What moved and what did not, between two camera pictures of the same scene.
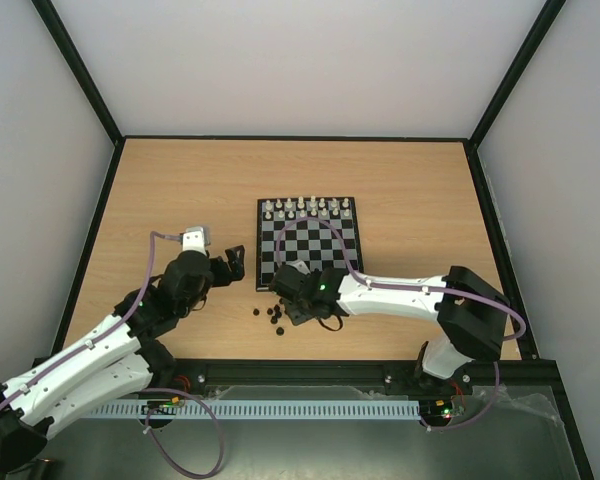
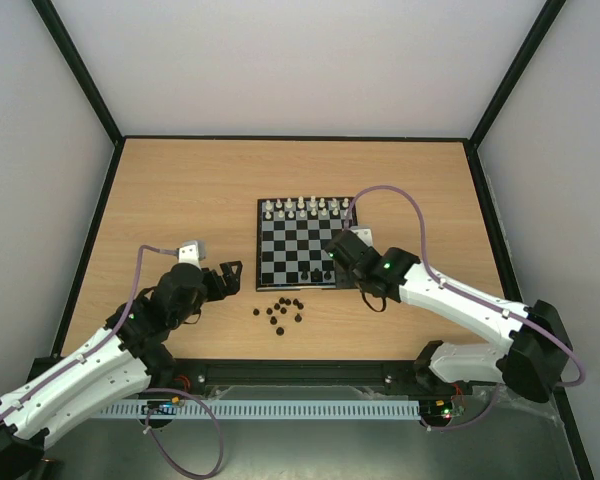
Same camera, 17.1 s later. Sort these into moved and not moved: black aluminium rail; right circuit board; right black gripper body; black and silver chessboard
Moved: right black gripper body
Not moved: right circuit board; black and silver chessboard; black aluminium rail
